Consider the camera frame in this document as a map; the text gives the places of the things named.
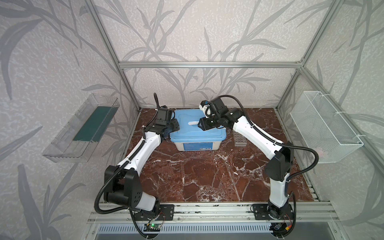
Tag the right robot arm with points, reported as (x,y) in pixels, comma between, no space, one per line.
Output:
(279,154)

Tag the clear test tube rack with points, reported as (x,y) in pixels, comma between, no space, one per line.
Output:
(239,140)

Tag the green circuit board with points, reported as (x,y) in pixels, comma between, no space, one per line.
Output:
(152,227)

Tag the blue plastic bin lid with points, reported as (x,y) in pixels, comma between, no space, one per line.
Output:
(189,131)

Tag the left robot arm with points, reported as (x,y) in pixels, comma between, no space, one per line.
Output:
(122,187)

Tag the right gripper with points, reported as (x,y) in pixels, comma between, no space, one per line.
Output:
(205,123)

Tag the white wire mesh basket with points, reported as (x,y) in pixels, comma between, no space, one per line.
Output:
(322,125)

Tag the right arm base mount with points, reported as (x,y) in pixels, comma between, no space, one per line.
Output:
(264,211)

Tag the white plastic storage bin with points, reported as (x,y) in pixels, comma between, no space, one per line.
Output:
(198,146)

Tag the pink object in basket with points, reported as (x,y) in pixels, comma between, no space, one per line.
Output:
(320,151)

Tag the clear acrylic wall shelf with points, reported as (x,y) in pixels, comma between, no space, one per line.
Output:
(79,138)

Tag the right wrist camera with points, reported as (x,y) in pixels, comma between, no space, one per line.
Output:
(205,107)

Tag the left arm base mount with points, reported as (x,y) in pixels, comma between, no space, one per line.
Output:
(162,212)

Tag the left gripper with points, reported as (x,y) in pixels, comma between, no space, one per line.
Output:
(171,125)

